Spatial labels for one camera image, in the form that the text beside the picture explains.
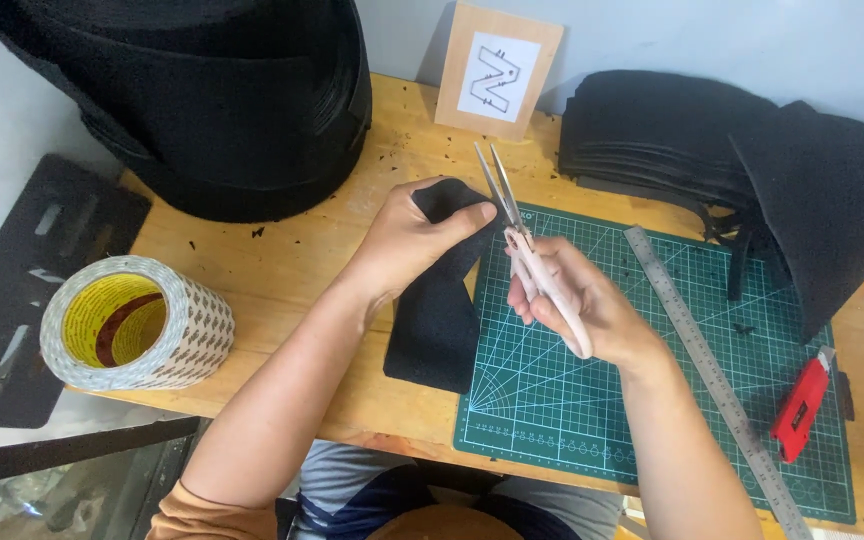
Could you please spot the person's right hand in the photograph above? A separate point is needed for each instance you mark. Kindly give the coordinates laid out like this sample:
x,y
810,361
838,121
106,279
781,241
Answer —
x,y
589,300

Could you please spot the stack of black foam sheets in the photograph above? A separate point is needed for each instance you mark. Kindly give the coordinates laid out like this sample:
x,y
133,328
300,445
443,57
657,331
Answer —
x,y
747,172

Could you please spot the black perforated metal plate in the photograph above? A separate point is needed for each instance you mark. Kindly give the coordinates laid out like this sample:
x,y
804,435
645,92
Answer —
x,y
19,292

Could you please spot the person's left hand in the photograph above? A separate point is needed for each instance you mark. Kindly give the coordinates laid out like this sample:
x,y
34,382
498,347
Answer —
x,y
409,236

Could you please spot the red utility knife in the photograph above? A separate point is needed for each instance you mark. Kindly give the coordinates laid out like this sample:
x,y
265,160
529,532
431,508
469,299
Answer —
x,y
801,409

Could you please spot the wooden board with paper template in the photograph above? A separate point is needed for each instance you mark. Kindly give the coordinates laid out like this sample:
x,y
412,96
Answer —
x,y
498,71

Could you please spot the black foam strip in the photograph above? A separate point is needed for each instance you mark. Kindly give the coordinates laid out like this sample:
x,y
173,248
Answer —
x,y
844,394

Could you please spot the large black foam roll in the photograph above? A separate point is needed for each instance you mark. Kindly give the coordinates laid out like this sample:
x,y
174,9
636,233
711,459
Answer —
x,y
192,97

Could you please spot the green cutting mat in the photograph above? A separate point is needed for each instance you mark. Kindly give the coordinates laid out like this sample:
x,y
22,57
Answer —
x,y
649,390

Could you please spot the double sided tape roll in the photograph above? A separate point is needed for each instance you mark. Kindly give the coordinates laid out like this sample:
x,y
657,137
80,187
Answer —
x,y
136,322

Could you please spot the black foam piece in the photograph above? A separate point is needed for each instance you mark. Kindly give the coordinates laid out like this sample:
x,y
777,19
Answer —
x,y
439,315

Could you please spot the person's clothing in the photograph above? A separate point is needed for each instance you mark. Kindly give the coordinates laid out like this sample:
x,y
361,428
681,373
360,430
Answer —
x,y
402,499

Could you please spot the person's right fingers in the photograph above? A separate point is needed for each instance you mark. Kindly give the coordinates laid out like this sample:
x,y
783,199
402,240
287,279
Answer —
x,y
526,292

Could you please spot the steel ruler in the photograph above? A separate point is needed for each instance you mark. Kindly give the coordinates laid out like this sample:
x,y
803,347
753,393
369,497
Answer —
x,y
709,375

